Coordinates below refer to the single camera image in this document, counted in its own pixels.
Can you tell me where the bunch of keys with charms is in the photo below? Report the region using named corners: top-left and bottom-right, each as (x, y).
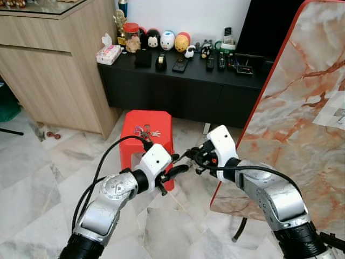
top-left (134, 125), bottom-right (162, 140)

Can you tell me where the small metal hook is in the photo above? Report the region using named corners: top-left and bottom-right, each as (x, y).
top-left (333, 108), bottom-right (345, 124)

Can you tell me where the red plastic stool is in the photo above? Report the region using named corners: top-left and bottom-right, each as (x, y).
top-left (119, 110), bottom-right (175, 192)

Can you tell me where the black low tv console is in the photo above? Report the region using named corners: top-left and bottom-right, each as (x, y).
top-left (97, 51), bottom-right (270, 130)

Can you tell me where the black curved table leg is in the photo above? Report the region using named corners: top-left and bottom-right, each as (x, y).
top-left (232, 217), bottom-right (249, 242)

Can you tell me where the small black key remote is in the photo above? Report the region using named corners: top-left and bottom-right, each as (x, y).
top-left (172, 57), bottom-right (189, 73)

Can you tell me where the black remote control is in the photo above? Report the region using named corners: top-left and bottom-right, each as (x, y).
top-left (217, 51), bottom-right (227, 70)
top-left (205, 53), bottom-right (215, 71)
top-left (227, 52), bottom-right (238, 70)

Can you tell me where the marble table with red rim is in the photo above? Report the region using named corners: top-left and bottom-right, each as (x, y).
top-left (209, 0), bottom-right (345, 238)

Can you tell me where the black tape dispenser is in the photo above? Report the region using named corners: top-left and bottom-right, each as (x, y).
top-left (155, 53), bottom-right (168, 72)

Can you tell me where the flat black device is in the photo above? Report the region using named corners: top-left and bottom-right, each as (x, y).
top-left (235, 53), bottom-right (266, 76)

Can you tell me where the small black figurine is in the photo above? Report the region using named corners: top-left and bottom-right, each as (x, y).
top-left (200, 40), bottom-right (213, 59)

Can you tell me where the black wallet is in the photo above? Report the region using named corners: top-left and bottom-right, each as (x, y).
top-left (134, 49), bottom-right (153, 69)

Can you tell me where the yellow red plush toy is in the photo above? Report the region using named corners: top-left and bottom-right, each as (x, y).
top-left (175, 32), bottom-right (191, 53)

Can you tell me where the white green phone base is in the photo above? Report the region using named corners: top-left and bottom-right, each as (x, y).
top-left (220, 37), bottom-right (237, 51)

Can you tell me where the white blue plush toy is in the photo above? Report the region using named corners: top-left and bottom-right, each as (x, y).
top-left (160, 30), bottom-right (176, 51)

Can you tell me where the black mouse plush toy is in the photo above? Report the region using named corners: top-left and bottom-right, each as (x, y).
top-left (146, 29), bottom-right (161, 49)

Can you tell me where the white square adhesive pad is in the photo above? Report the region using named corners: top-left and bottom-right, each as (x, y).
top-left (314, 91), bottom-right (345, 130)

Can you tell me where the pink white tissue pack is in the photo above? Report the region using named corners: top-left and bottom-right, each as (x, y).
top-left (96, 33), bottom-right (122, 66)

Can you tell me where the clear jar with red lid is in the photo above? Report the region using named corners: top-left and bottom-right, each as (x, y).
top-left (123, 22), bottom-right (142, 53)

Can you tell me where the black television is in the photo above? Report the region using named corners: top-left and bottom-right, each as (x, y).
top-left (236, 0), bottom-right (311, 57)

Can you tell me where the light wood cabinet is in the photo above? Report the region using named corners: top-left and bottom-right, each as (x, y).
top-left (0, 0), bottom-right (123, 140)

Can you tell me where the small gold trophy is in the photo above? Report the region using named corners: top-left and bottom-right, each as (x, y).
top-left (112, 9), bottom-right (128, 46)

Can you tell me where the black metal stand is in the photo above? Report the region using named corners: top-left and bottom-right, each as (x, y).
top-left (0, 128), bottom-right (25, 136)

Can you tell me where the blue and gold trophy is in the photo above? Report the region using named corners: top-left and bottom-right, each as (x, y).
top-left (118, 0), bottom-right (129, 18)

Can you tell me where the green bin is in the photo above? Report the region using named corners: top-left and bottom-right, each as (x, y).
top-left (0, 81), bottom-right (22, 124)

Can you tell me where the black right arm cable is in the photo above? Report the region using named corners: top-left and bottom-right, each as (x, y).
top-left (197, 162), bottom-right (303, 208)

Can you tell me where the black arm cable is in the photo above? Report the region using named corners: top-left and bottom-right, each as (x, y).
top-left (197, 162), bottom-right (303, 208)
top-left (71, 135), bottom-right (154, 233)

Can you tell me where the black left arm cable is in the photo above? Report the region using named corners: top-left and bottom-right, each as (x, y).
top-left (71, 135), bottom-right (154, 233)

